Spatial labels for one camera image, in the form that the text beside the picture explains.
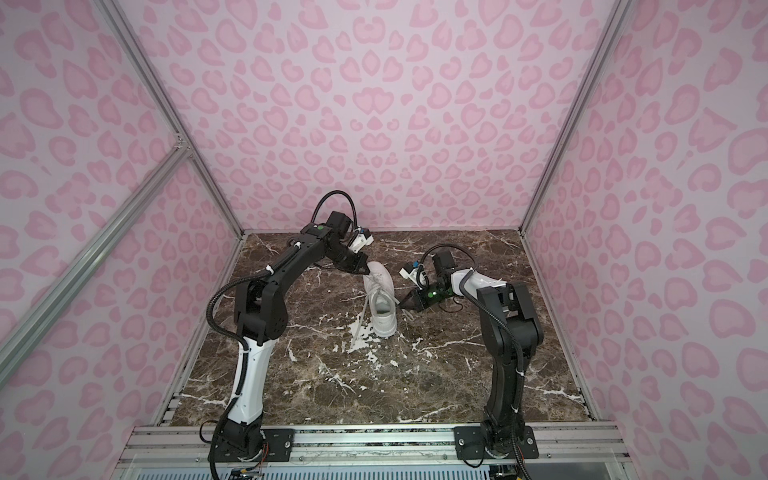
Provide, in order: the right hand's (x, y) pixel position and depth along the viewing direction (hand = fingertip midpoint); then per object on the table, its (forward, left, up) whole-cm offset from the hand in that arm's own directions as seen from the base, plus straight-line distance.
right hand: (407, 302), depth 92 cm
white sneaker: (+2, +8, +4) cm, 9 cm away
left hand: (+11, +12, +4) cm, 17 cm away
